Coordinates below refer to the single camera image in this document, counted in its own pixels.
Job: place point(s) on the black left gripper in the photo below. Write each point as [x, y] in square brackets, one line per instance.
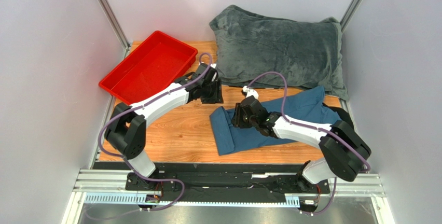
[218, 97]

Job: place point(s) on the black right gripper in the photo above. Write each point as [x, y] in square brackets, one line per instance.
[238, 116]

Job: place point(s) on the blue t shirt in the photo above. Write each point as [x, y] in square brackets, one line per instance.
[305, 106]

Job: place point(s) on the black baseball cap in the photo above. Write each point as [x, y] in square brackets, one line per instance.
[344, 115]

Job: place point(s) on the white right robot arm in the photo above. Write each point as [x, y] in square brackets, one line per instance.
[345, 154]

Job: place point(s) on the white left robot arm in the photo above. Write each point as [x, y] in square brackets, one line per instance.
[126, 130]

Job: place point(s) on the red plastic tray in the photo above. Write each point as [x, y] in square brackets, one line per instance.
[151, 67]

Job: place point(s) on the grey plush pillow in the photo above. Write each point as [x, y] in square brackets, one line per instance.
[277, 52]

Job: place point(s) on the left aluminium frame post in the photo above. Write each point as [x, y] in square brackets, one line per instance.
[115, 24]

